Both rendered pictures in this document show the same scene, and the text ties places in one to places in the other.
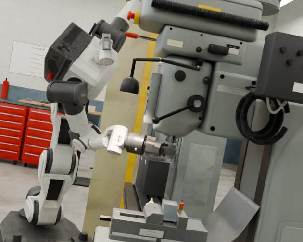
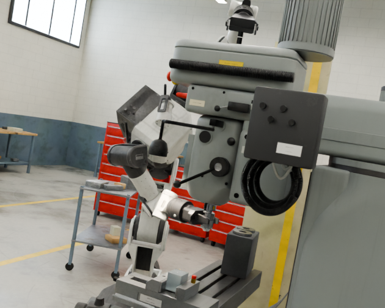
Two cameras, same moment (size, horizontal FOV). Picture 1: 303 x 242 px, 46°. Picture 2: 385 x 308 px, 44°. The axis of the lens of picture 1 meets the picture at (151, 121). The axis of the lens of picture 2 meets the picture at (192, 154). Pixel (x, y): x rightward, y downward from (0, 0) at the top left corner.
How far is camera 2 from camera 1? 0.91 m
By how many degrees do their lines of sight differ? 29
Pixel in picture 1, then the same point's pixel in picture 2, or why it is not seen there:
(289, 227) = not seen: outside the picture
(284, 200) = (312, 289)
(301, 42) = (285, 97)
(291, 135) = (324, 208)
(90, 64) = (153, 126)
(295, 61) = (278, 118)
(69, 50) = (133, 113)
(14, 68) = not seen: hidden behind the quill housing
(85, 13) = not seen: hidden behind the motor
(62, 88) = (119, 151)
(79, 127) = (143, 190)
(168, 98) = (194, 161)
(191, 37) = (213, 95)
